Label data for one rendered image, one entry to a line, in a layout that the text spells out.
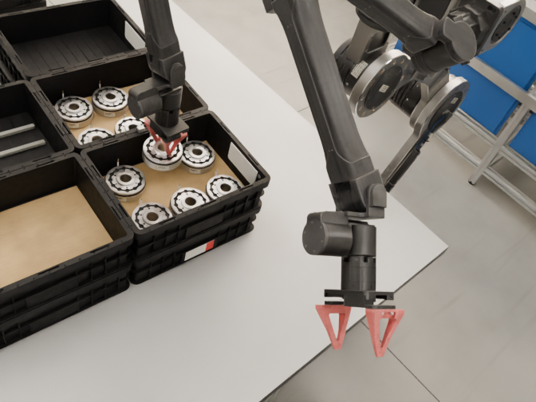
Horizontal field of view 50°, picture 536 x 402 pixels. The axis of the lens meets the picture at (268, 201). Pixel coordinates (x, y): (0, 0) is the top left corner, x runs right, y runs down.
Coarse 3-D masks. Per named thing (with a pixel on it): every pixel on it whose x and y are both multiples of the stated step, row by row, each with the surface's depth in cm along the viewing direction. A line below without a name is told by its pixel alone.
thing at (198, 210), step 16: (208, 112) 161; (224, 128) 159; (112, 144) 146; (240, 144) 156; (256, 160) 153; (96, 176) 138; (112, 192) 136; (240, 192) 145; (192, 208) 138; (208, 208) 140; (128, 224) 131; (160, 224) 133; (176, 224) 136
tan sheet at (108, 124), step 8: (128, 88) 176; (96, 112) 166; (128, 112) 169; (96, 120) 164; (104, 120) 165; (112, 120) 165; (72, 128) 160; (80, 128) 161; (88, 128) 161; (104, 128) 163; (112, 128) 163
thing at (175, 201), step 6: (180, 192) 150; (186, 192) 150; (192, 192) 151; (198, 192) 151; (174, 198) 148; (180, 198) 148; (204, 198) 150; (174, 204) 147; (180, 204) 147; (174, 210) 145; (180, 210) 146; (186, 210) 146
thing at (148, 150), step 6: (150, 138) 149; (144, 144) 147; (150, 144) 148; (180, 144) 150; (144, 150) 146; (150, 150) 147; (174, 150) 149; (180, 150) 149; (150, 156) 145; (156, 156) 146; (162, 156) 146; (168, 156) 147; (174, 156) 148; (180, 156) 148; (156, 162) 145; (162, 162) 145; (168, 162) 146
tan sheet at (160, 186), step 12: (216, 156) 165; (144, 168) 156; (180, 168) 159; (216, 168) 162; (228, 168) 163; (156, 180) 154; (168, 180) 155; (180, 180) 156; (192, 180) 157; (204, 180) 158; (144, 192) 151; (156, 192) 152; (168, 192) 153; (204, 192) 155; (132, 204) 148; (168, 204) 150
